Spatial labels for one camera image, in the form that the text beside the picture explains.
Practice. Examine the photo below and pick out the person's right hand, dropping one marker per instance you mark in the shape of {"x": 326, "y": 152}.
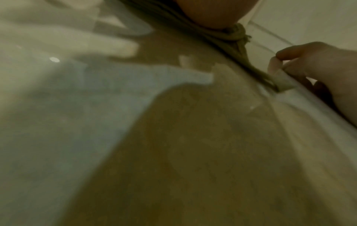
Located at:
{"x": 69, "y": 42}

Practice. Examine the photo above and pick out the person's left hand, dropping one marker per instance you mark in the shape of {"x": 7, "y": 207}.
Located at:
{"x": 329, "y": 66}

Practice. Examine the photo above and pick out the white cloth sheet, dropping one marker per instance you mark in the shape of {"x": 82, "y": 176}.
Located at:
{"x": 312, "y": 123}

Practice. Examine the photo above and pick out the brown round pot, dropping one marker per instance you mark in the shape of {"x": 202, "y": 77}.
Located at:
{"x": 216, "y": 12}

